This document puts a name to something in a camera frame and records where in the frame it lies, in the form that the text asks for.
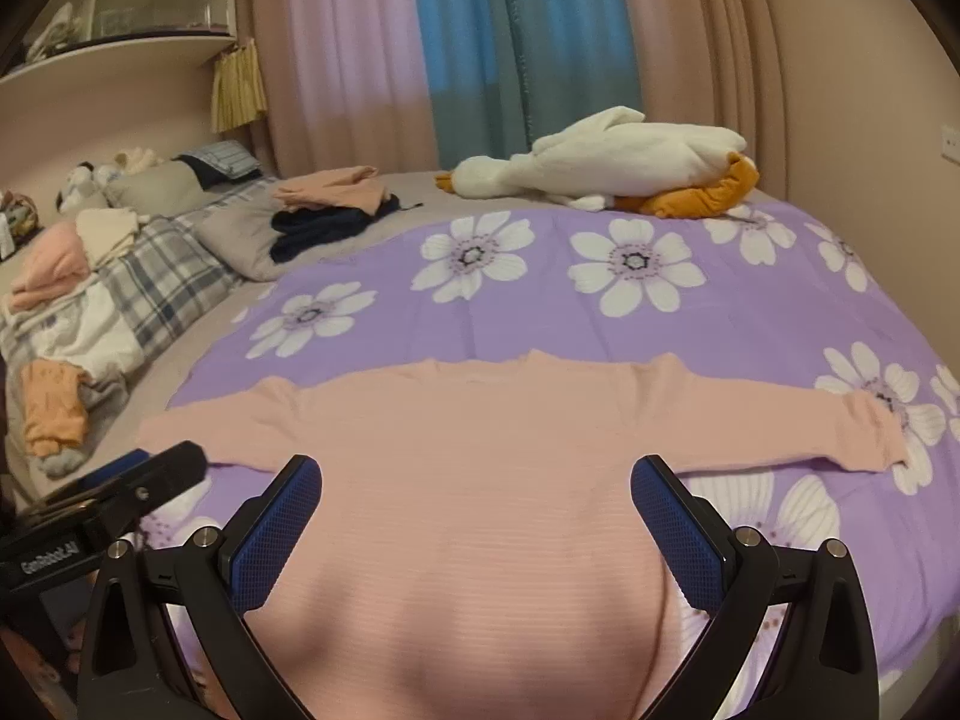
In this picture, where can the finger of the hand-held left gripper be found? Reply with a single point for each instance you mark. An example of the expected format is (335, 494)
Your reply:
(112, 471)
(161, 472)

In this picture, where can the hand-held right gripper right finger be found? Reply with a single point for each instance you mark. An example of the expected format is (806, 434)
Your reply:
(675, 532)

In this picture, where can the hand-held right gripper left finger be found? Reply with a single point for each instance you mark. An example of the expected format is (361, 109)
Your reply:
(281, 532)

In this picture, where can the pink knit sweater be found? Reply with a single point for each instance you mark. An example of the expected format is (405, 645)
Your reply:
(480, 465)

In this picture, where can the plaid quilt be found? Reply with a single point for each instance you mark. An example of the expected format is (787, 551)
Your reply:
(157, 277)

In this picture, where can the purple floral blanket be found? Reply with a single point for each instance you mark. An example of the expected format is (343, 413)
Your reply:
(600, 330)

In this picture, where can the pink cloth bundle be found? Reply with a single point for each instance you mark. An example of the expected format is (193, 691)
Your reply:
(52, 262)

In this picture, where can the cream cloth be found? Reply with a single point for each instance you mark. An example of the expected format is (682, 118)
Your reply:
(109, 232)

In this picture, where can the grey pillow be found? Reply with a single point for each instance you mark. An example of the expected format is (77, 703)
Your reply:
(232, 240)

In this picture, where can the beige pillow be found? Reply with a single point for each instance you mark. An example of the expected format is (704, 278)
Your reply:
(161, 187)

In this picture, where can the navy garment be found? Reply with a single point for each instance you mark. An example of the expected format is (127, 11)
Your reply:
(322, 232)

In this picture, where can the black and white plush toy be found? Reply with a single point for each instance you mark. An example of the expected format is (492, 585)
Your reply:
(79, 184)

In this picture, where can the cream plush toy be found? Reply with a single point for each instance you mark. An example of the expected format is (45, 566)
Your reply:
(136, 157)

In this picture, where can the blue striped pillow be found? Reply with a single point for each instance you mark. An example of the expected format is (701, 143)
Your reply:
(221, 161)

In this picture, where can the folded pink garment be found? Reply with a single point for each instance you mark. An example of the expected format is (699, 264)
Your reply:
(330, 187)

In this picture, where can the white goose plush toy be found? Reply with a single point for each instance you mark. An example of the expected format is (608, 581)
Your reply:
(622, 157)

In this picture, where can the yellow tasselled cloth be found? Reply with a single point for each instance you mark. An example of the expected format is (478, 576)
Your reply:
(238, 86)

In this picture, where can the blue curtain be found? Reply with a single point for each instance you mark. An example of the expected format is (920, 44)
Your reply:
(510, 37)

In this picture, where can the white wall socket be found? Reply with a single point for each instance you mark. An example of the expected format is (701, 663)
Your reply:
(951, 146)

